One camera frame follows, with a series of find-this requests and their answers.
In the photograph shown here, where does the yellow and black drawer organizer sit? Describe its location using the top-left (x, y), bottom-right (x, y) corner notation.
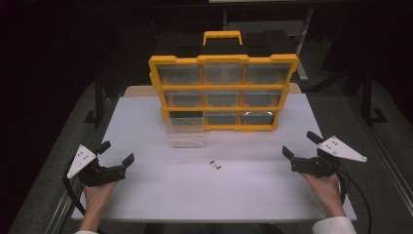
top-left (148, 29), bottom-right (300, 133)

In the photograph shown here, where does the person's left hand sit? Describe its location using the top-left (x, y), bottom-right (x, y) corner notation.
top-left (83, 180), bottom-right (119, 218)

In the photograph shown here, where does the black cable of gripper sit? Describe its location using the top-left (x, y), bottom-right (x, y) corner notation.
top-left (336, 164), bottom-right (373, 234)
top-left (61, 158), bottom-right (87, 216)

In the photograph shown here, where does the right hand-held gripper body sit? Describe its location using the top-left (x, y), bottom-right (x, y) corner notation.
top-left (290, 136), bottom-right (368, 178)

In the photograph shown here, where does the aluminium frame rail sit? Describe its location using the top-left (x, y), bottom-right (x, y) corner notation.
top-left (345, 96), bottom-right (413, 208)
top-left (43, 106), bottom-right (116, 234)

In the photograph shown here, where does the person's right hand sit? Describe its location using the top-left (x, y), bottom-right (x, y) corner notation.
top-left (301, 173), bottom-right (346, 218)

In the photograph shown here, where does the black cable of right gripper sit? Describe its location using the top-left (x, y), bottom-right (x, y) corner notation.
top-left (336, 164), bottom-right (373, 234)

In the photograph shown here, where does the grey metal post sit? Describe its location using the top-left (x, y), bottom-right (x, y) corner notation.
top-left (294, 8), bottom-right (316, 82)

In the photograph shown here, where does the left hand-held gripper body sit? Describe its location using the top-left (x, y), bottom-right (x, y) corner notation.
top-left (66, 144), bottom-right (127, 188)

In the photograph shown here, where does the pulled-out clear plastic drawer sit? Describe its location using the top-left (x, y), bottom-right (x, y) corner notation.
top-left (166, 111), bottom-right (206, 149)

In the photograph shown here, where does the black metal stand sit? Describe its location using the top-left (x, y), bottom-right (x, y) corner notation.
top-left (83, 72), bottom-right (105, 127)
top-left (360, 62), bottom-right (390, 127)

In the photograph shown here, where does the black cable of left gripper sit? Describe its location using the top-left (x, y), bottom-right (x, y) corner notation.
top-left (61, 158), bottom-right (87, 216)

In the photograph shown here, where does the set of closed clear drawers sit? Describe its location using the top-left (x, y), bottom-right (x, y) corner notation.
top-left (158, 62), bottom-right (292, 127)

